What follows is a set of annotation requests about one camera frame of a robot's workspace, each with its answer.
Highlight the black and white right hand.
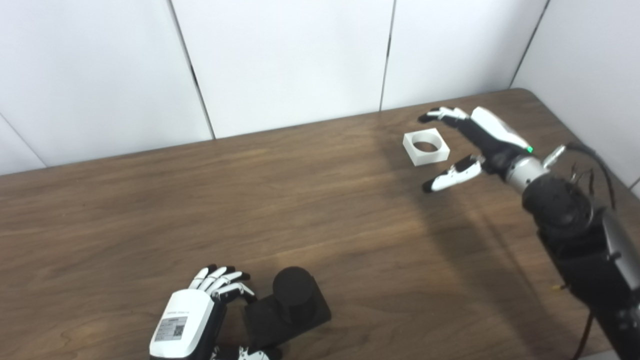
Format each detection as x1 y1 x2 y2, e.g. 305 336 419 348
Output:
418 106 535 194

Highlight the thin black right arm wire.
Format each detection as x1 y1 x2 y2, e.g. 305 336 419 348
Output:
570 161 597 199

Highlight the black peg with square base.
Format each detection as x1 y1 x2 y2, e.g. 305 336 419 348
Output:
243 266 332 351

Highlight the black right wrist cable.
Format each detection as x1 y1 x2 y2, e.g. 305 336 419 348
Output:
542 142 617 211

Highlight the black and white left hand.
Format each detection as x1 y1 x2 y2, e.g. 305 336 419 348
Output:
149 264 281 360

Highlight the white square piece with hole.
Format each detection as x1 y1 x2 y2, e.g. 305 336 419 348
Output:
402 128 451 166

